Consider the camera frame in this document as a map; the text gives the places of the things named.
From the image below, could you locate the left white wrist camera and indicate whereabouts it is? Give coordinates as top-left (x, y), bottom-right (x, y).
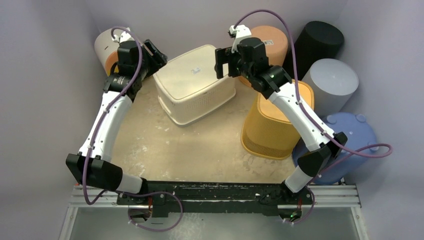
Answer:
top-left (111, 31), bottom-right (135, 44)

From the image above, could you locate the blue plastic bucket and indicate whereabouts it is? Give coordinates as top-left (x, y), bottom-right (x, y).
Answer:
top-left (314, 112), bottom-right (377, 185)

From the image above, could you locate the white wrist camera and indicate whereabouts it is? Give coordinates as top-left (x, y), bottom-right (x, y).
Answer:
top-left (111, 31), bottom-right (135, 44)
top-left (228, 24), bottom-right (252, 53)

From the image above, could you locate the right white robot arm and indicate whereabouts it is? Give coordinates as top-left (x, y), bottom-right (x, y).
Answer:
top-left (214, 37), bottom-right (348, 204)

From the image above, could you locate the orange capybara bin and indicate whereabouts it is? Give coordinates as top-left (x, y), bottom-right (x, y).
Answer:
top-left (250, 25), bottom-right (289, 66)

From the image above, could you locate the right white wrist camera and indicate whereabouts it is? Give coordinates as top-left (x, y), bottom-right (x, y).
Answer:
top-left (228, 24), bottom-right (252, 53)

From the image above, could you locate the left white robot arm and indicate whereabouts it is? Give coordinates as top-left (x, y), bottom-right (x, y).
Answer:
top-left (65, 39), bottom-right (168, 205)

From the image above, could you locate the white mesh basket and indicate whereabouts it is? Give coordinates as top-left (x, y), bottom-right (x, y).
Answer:
top-left (153, 44), bottom-right (236, 127)

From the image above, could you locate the white drawer container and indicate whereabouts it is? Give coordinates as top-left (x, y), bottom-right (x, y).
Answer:
top-left (94, 28), bottom-right (120, 76)

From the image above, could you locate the yellow mesh basket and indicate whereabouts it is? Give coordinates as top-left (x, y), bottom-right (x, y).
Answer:
top-left (241, 93), bottom-right (301, 160)

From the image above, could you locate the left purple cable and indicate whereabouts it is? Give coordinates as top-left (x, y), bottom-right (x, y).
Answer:
top-left (81, 26), bottom-right (184, 233)

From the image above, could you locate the black plastic bin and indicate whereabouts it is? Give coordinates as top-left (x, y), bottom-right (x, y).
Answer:
top-left (294, 20), bottom-right (345, 80)

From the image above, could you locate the aluminium mounting rail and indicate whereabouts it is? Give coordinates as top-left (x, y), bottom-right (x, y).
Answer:
top-left (67, 185), bottom-right (362, 209)

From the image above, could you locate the grey plastic bin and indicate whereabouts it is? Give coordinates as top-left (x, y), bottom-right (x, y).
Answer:
top-left (301, 58), bottom-right (359, 117)

